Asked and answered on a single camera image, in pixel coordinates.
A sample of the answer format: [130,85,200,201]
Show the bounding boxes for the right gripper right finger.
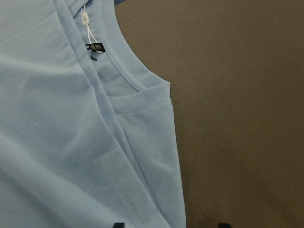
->
[218,223,228,228]

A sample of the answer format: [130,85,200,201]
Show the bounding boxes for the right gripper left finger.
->
[112,222,125,228]

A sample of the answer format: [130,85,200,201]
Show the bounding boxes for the light blue t-shirt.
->
[0,0,186,228]

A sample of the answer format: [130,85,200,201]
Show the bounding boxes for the blue tape grid lines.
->
[114,0,126,5]

